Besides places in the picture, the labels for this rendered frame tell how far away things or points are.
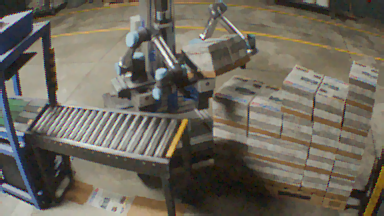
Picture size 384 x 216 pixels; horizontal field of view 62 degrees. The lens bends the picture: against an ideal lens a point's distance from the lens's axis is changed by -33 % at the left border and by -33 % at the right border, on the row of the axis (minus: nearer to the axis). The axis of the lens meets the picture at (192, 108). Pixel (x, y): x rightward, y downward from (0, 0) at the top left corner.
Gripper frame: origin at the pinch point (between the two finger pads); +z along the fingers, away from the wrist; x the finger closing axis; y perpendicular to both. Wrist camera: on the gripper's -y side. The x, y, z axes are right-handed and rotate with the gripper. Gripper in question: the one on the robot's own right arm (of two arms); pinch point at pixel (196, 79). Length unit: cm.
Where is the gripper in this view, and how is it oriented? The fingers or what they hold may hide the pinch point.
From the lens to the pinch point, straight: 320.8
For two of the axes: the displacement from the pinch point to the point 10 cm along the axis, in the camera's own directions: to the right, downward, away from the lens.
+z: 7.2, -3.7, 5.8
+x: -6.3, -0.1, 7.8
